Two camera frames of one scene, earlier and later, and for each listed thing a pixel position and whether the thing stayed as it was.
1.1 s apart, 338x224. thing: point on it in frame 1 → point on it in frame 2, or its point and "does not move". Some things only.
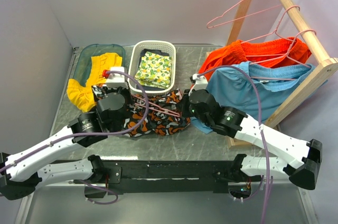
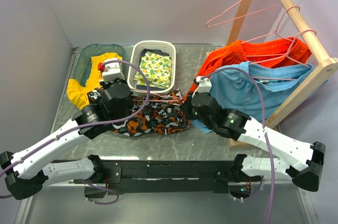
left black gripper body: (126, 92) does not move
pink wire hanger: (160, 111) → (157, 100)
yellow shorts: (80, 95) does not move
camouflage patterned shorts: (167, 113) does not move
